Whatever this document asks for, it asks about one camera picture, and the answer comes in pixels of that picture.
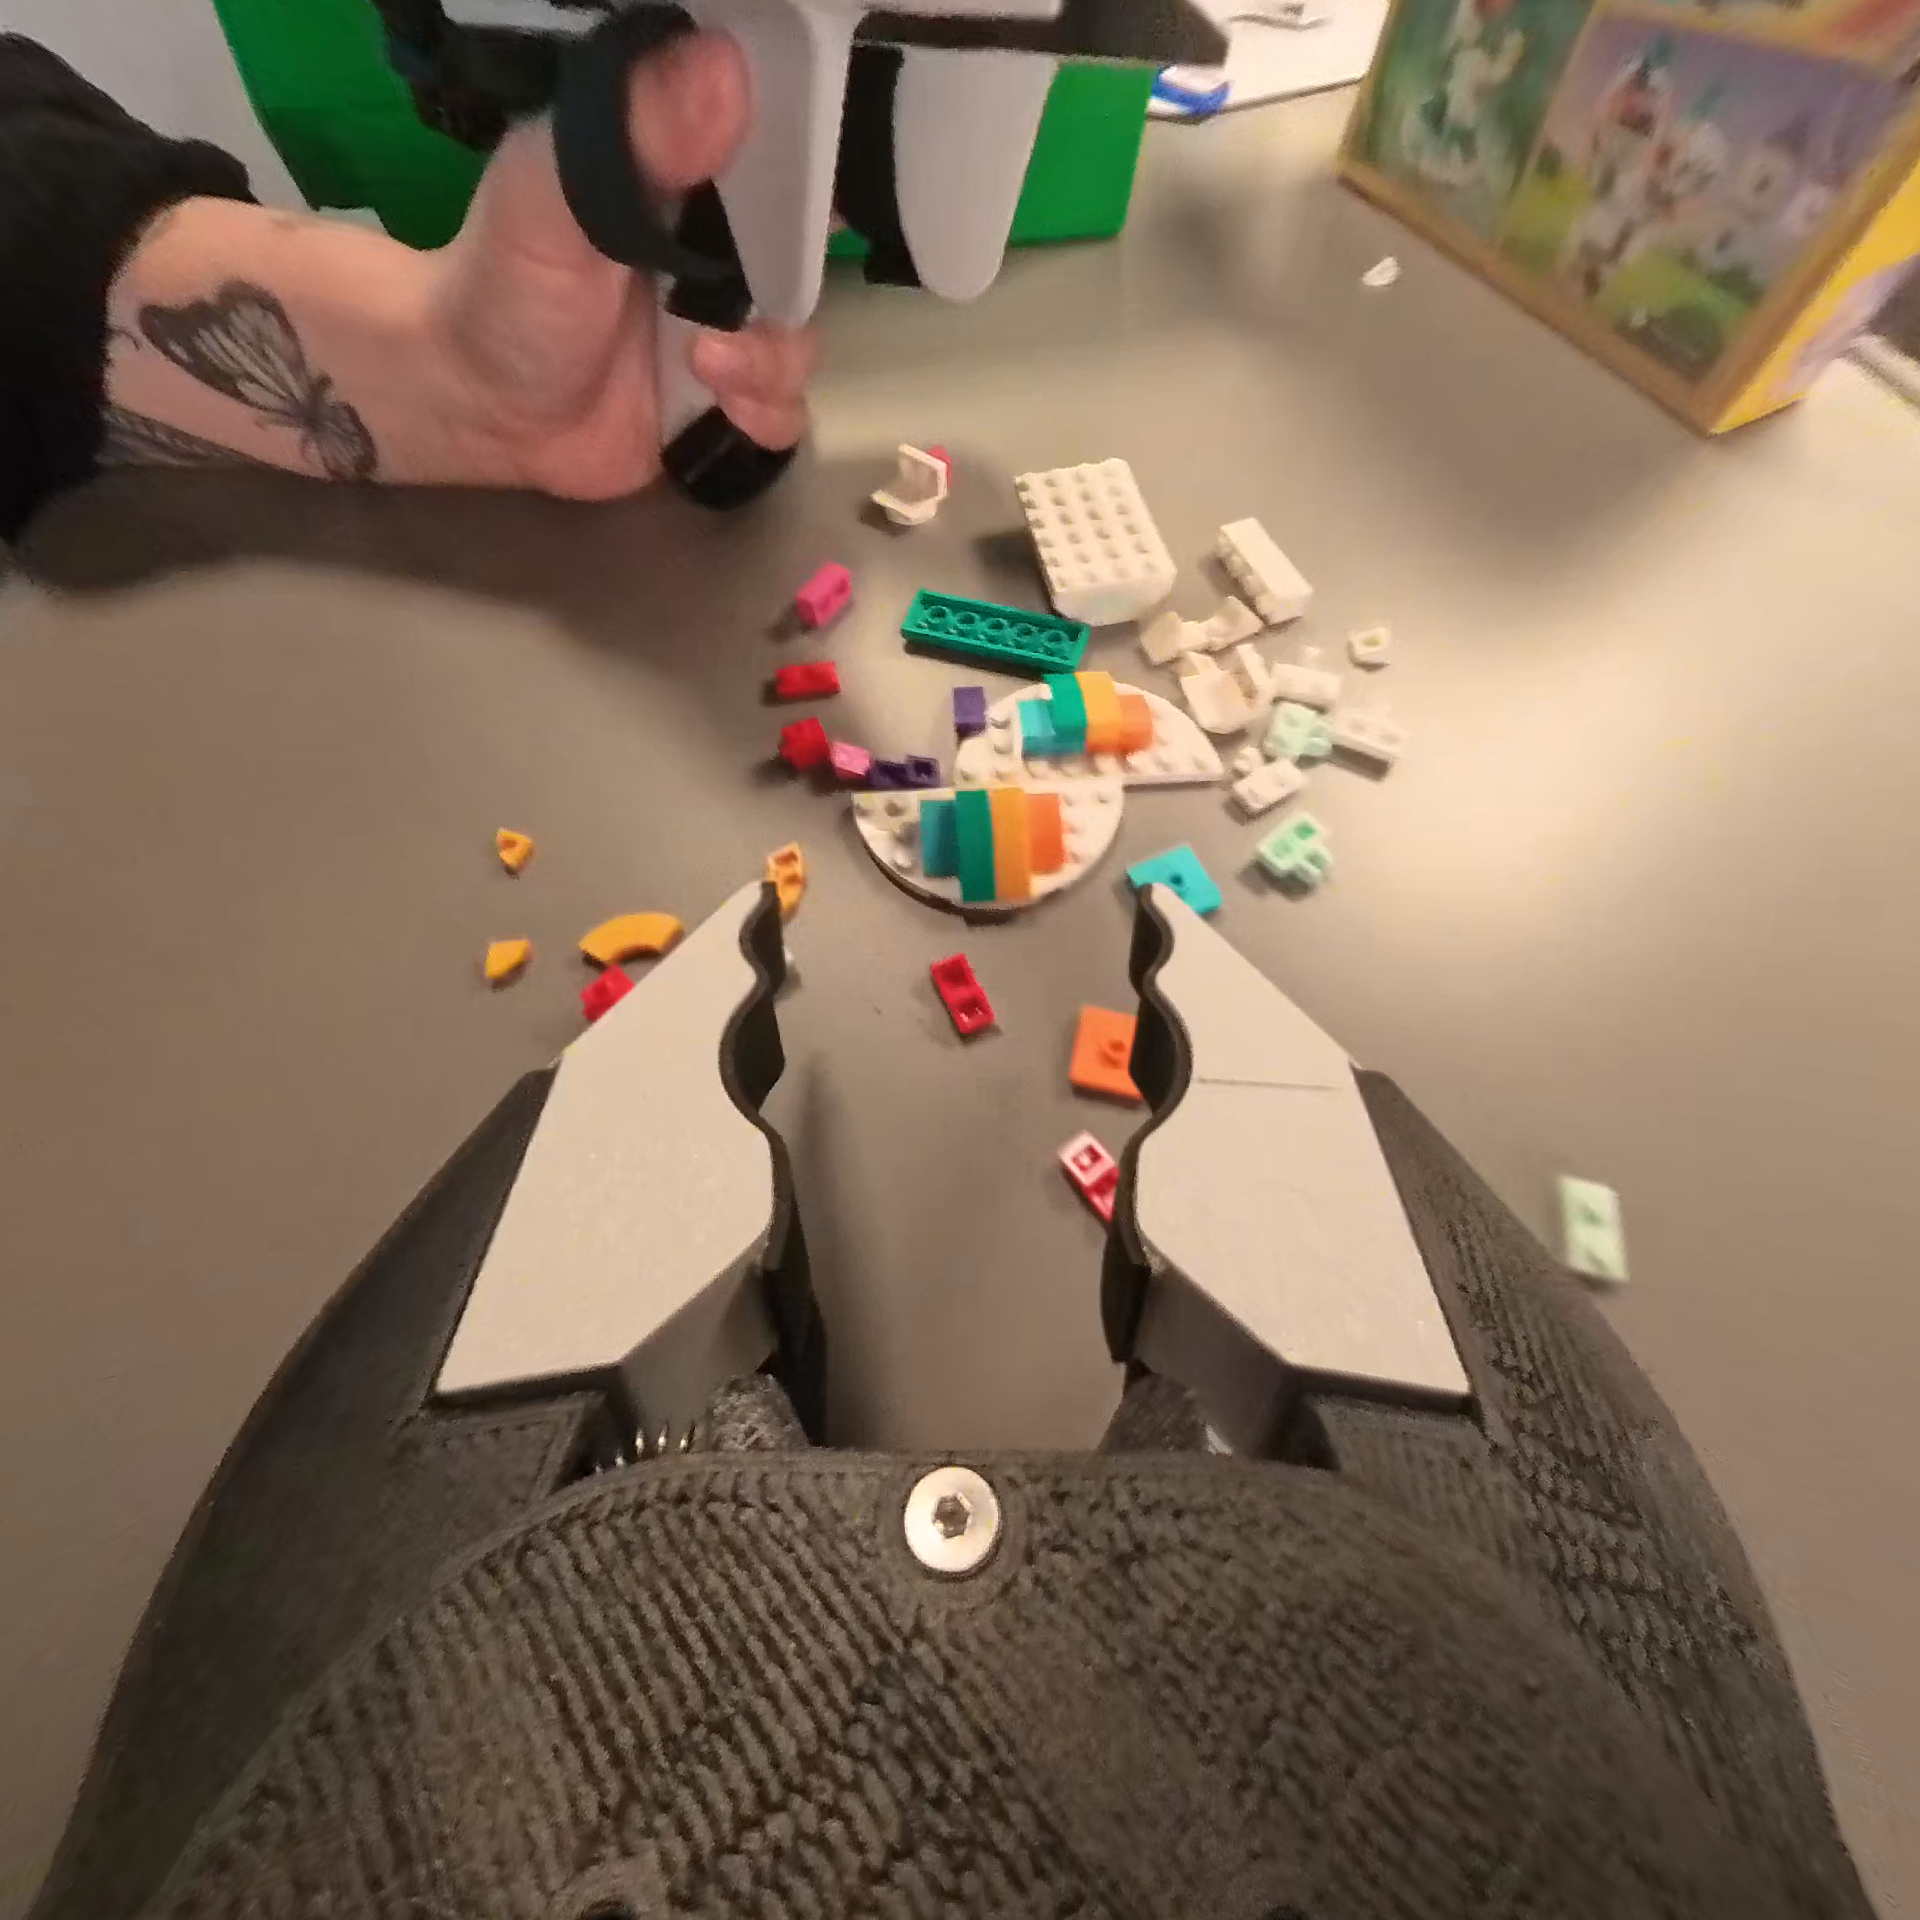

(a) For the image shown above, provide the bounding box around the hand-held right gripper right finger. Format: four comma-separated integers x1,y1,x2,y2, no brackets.
1102,882,1476,1453

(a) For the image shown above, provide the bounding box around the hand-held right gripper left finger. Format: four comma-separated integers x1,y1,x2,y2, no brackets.
433,882,823,1418

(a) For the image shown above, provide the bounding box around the orange square lego plate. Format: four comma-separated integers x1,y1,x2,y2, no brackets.
1068,1005,1150,1103

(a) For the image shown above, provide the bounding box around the large white lego brick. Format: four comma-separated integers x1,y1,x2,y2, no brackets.
1013,457,1180,625

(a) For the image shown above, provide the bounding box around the rainbow lego plate assembly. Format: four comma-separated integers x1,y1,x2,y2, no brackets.
951,669,1228,793
853,780,1127,909

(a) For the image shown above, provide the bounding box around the long teal lego plate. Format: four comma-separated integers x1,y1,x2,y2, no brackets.
901,590,1093,672

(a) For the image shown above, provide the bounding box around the large mint lego plate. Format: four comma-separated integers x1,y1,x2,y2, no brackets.
1552,1174,1629,1284

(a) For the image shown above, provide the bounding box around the long white lego brick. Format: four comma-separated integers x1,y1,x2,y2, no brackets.
1215,517,1315,623

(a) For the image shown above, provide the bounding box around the yellow lego set box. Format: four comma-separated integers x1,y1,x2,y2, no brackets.
1336,0,1920,436

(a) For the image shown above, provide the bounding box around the person's left hand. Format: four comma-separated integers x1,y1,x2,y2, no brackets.
381,26,823,504

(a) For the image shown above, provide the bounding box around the green plastic bin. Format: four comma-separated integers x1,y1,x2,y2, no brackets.
211,0,1156,252

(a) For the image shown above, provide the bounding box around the pile of small white pieces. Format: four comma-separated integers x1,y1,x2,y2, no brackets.
1136,591,1412,817

